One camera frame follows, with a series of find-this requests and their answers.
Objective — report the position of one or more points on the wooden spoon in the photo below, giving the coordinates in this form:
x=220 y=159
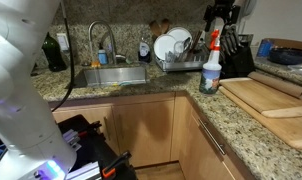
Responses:
x=165 y=25
x=155 y=28

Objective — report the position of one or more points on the silver kitchen faucet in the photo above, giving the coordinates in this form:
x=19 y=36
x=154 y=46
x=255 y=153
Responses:
x=108 y=34

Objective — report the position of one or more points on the dark blue bowl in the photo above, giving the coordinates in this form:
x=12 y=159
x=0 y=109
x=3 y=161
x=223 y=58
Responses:
x=286 y=56

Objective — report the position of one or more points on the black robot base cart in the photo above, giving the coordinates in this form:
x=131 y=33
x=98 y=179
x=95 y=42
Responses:
x=93 y=153

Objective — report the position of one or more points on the dark green glass bottle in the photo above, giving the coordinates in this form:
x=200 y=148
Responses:
x=52 y=52

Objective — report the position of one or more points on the silver drawer handle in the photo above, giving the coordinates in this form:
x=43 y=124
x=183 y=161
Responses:
x=212 y=138

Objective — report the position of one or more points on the dish soap bottle dark liquid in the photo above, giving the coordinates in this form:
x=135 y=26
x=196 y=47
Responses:
x=144 y=52

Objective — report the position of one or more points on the black knife block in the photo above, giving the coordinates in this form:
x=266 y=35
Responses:
x=239 y=64

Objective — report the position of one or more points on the grey dish drying rack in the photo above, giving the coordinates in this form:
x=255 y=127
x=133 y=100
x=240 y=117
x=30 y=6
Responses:
x=194 y=63

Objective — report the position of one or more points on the white wall outlet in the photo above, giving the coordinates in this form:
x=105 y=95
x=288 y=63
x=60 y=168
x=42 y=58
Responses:
x=63 y=42

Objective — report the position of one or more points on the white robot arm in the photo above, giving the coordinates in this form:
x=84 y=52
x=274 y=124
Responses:
x=36 y=148

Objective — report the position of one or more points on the blue soap pump bottle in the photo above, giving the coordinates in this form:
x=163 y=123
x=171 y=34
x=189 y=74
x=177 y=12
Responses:
x=102 y=55

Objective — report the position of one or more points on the stainless steel sink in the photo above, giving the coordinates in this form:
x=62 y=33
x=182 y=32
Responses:
x=119 y=76

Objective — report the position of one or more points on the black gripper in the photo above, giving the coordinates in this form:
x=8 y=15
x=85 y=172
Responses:
x=225 y=9

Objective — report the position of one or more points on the lower wooden cutting board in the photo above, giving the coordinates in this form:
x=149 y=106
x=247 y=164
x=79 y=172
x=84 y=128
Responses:
x=288 y=130

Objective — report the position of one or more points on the upper wooden cutting board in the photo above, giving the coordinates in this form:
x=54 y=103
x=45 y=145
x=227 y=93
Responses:
x=266 y=100

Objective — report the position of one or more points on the orange sponge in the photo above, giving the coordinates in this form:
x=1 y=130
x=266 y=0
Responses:
x=95 y=64

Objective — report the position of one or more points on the white spray bottle orange trigger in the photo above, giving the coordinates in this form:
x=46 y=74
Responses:
x=211 y=69

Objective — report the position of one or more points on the orange black clamp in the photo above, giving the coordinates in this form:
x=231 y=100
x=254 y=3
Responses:
x=109 y=172

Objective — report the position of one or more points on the wooden cutting board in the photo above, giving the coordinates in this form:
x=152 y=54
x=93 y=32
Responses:
x=288 y=130
x=266 y=100

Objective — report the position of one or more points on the large white plate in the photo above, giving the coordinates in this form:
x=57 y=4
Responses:
x=163 y=44

